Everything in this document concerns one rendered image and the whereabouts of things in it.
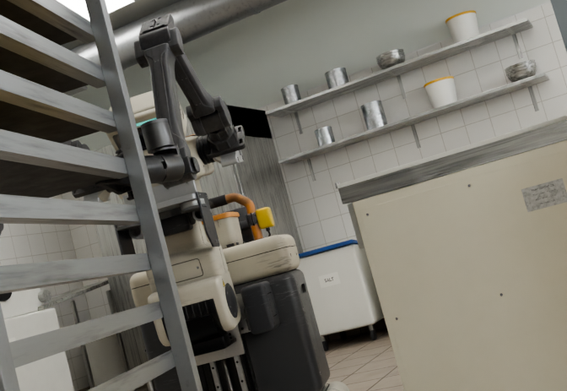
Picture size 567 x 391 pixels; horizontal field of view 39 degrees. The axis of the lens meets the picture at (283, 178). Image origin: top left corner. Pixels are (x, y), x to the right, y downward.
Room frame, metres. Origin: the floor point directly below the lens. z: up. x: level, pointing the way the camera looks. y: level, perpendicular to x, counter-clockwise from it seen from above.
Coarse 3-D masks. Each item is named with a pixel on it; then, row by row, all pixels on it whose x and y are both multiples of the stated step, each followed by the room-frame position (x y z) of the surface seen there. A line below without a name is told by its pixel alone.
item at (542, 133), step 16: (528, 128) 2.14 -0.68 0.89; (544, 128) 2.12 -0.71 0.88; (560, 128) 2.11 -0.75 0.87; (480, 144) 2.19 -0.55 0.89; (496, 144) 2.17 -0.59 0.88; (512, 144) 2.16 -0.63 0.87; (528, 144) 2.14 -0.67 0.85; (544, 144) 2.13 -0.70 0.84; (416, 160) 2.26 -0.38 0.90; (432, 160) 2.24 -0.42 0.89; (448, 160) 2.23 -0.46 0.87; (464, 160) 2.21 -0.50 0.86; (480, 160) 2.19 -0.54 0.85; (368, 176) 2.31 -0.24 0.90; (384, 176) 2.30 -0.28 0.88; (400, 176) 2.28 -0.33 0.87; (416, 176) 2.26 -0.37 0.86; (432, 176) 2.25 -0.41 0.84; (352, 192) 2.34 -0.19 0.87; (368, 192) 2.32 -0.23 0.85
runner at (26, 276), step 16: (112, 256) 1.28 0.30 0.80; (128, 256) 1.35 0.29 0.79; (144, 256) 1.42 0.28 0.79; (0, 272) 0.93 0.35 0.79; (16, 272) 0.97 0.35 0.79; (32, 272) 1.01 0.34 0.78; (48, 272) 1.05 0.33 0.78; (64, 272) 1.10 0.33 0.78; (80, 272) 1.15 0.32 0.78; (96, 272) 1.20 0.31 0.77; (112, 272) 1.26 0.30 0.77; (128, 272) 1.33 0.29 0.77; (0, 288) 0.92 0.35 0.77; (16, 288) 0.96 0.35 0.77; (32, 288) 1.04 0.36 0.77
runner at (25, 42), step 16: (0, 16) 1.08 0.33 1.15; (0, 32) 1.07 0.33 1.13; (16, 32) 1.12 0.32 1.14; (32, 32) 1.18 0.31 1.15; (16, 48) 1.15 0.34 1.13; (32, 48) 1.17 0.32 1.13; (48, 48) 1.22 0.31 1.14; (64, 48) 1.29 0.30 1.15; (48, 64) 1.26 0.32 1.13; (64, 64) 1.28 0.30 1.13; (80, 64) 1.34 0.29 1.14; (96, 64) 1.42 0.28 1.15; (80, 80) 1.40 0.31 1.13; (96, 80) 1.42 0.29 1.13
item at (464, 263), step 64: (384, 192) 2.29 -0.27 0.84; (448, 192) 2.22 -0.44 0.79; (512, 192) 2.16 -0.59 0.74; (384, 256) 2.31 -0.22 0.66; (448, 256) 2.24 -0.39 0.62; (512, 256) 2.18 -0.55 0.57; (448, 320) 2.26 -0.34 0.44; (512, 320) 2.20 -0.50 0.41; (448, 384) 2.28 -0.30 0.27; (512, 384) 2.22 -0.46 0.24
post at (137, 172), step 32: (96, 0) 1.44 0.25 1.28; (96, 32) 1.44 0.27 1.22; (128, 96) 1.46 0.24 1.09; (128, 128) 1.44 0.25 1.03; (128, 160) 1.44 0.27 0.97; (160, 224) 1.46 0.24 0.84; (160, 256) 1.44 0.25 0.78; (160, 288) 1.44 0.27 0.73; (192, 352) 1.46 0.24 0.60; (192, 384) 1.44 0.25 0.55
